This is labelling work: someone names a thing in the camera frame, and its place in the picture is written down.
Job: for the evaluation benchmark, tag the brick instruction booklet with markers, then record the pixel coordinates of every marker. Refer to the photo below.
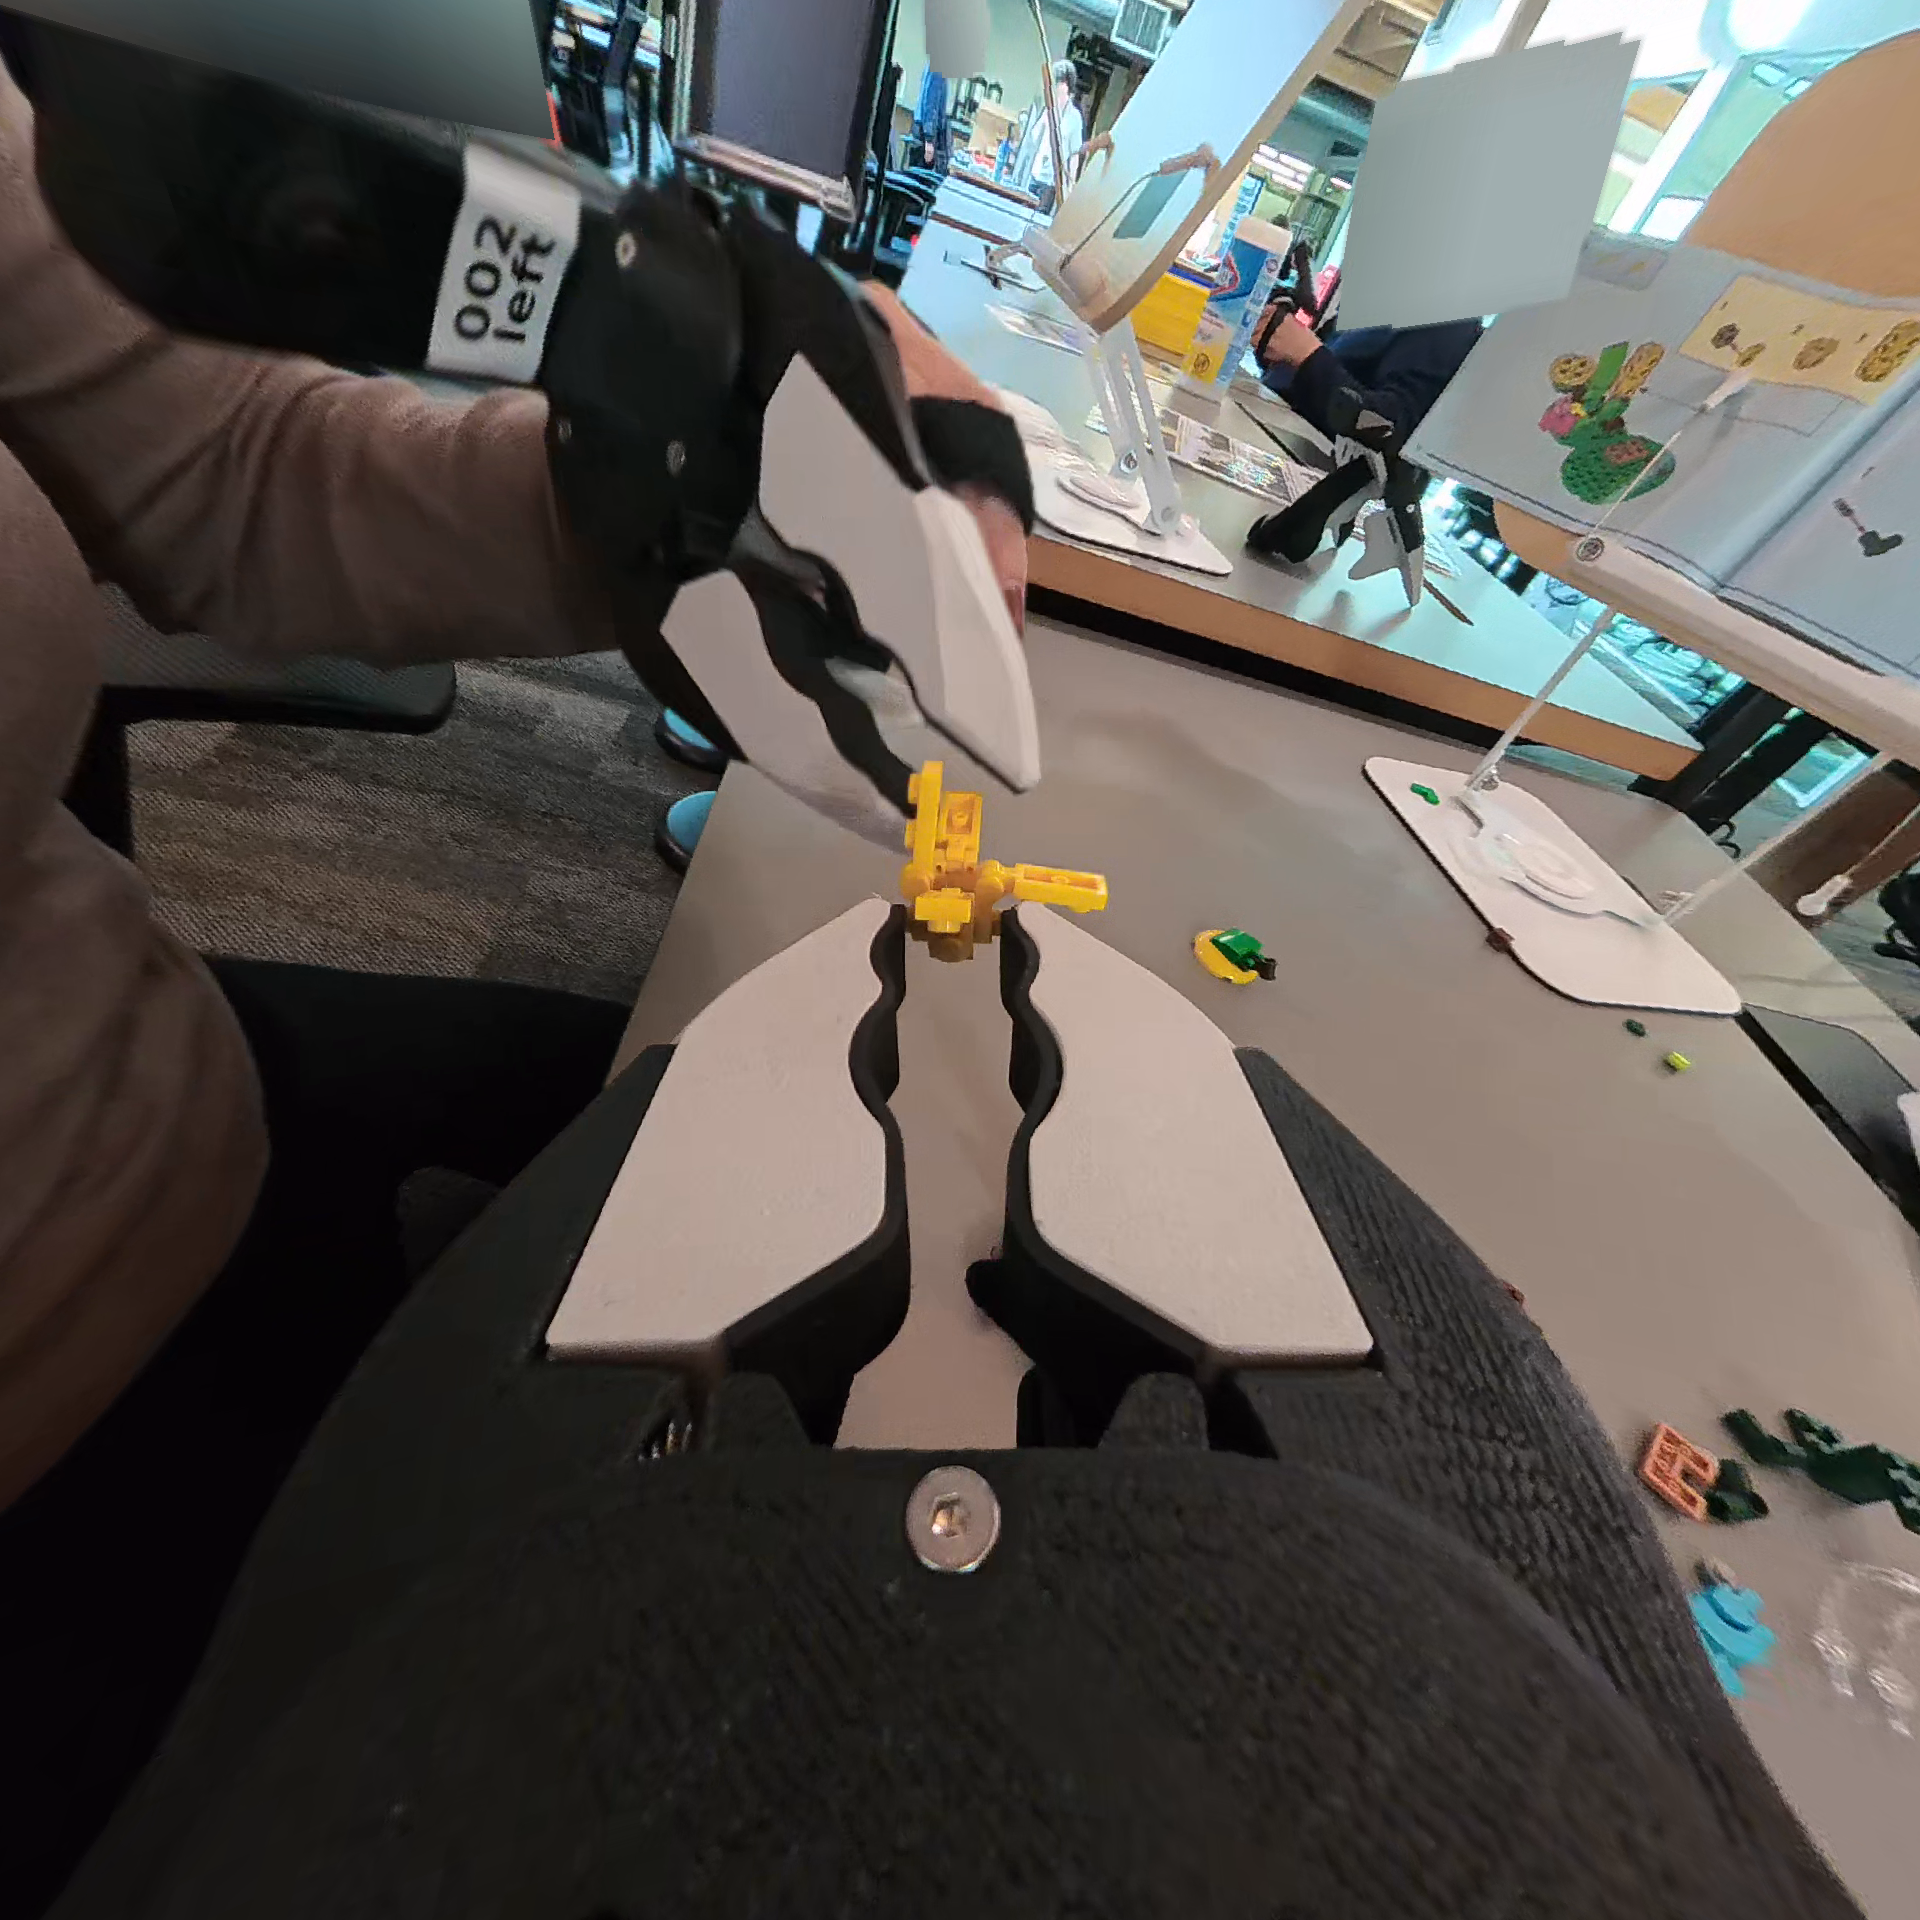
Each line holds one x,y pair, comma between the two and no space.
1723,453

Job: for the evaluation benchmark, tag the blue round base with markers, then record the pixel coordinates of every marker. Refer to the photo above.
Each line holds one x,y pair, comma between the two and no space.
688,825

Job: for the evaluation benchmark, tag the yellow and green brick piece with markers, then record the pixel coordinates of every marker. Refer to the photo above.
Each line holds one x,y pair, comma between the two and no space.
1235,955

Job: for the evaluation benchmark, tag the yellow box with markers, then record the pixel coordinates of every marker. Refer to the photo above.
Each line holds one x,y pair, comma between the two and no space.
1162,331

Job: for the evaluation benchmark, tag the person's right hand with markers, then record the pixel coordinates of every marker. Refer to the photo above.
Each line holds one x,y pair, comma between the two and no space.
940,353

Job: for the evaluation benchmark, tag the white booklet stand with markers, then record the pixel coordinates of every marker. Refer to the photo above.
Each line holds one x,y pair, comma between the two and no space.
1557,900

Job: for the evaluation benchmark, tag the tan frame brick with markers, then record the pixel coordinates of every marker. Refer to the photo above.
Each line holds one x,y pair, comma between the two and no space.
1677,1471

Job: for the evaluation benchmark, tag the large black display screen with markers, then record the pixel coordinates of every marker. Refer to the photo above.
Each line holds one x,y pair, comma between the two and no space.
793,75

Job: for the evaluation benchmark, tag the white folding stand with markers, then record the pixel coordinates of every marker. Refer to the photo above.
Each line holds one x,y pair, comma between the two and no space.
1140,453

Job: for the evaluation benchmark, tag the person's left forearm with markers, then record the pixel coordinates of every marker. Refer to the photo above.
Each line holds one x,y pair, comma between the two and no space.
298,497

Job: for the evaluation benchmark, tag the clear curved brick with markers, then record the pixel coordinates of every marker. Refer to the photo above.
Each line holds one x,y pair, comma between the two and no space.
1868,1637

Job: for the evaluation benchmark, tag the dark green brick piece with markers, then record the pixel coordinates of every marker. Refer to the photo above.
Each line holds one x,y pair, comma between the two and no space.
1848,1463

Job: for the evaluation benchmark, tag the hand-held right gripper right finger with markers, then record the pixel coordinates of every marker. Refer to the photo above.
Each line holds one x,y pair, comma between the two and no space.
1185,1188

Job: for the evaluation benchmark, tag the spare black white gripper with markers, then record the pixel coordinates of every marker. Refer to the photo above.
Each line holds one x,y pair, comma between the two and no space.
1341,525

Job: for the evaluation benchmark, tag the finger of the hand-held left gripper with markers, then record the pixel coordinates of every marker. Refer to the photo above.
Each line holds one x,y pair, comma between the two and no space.
928,601
749,674

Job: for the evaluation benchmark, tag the grey desk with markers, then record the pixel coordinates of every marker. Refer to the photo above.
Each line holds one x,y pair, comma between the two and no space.
1275,1199

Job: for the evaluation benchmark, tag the large teal arch brick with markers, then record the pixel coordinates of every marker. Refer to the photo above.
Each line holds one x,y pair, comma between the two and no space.
1730,1626

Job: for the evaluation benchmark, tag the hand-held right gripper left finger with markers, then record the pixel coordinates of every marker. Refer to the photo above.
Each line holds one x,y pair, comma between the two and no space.
736,1188

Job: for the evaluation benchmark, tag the yellow brick flower assembly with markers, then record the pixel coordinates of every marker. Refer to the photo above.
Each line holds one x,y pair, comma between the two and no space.
977,884

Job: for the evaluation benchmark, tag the person's brown sweater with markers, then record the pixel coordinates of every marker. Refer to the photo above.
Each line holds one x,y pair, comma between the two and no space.
88,900

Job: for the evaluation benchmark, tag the wooden booklet board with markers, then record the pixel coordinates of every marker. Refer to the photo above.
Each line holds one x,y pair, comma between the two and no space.
1798,149

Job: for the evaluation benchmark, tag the pale wooden board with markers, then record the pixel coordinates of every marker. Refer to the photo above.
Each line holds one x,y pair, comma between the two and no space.
1201,149

